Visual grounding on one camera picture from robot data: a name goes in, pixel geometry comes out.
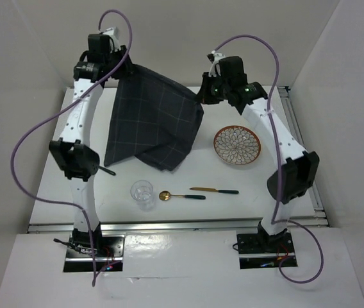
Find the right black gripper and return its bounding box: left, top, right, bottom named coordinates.
left=197, top=71, right=231, bottom=104

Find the dark grey checked cloth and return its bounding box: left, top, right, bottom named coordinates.
left=104, top=65, right=204, bottom=171

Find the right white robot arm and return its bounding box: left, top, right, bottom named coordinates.
left=196, top=51, right=319, bottom=252

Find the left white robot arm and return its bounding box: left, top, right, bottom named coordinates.
left=49, top=27, right=133, bottom=256

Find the floral patterned plate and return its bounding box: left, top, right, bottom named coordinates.
left=213, top=125, right=261, bottom=166

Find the clear drinking glass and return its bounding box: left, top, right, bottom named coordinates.
left=130, top=180, right=154, bottom=211

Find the gold knife green handle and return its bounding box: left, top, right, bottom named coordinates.
left=189, top=187, right=240, bottom=194

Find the gold fork green handle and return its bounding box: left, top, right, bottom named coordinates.
left=99, top=166, right=116, bottom=176

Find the gold spoon green handle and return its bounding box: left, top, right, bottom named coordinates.
left=159, top=191, right=206, bottom=201

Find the aluminium rail frame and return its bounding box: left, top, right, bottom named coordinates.
left=28, top=88, right=327, bottom=233

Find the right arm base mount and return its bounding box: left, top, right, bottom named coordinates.
left=232, top=231, right=298, bottom=270

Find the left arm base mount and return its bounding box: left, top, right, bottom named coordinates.
left=53, top=232, right=126, bottom=273

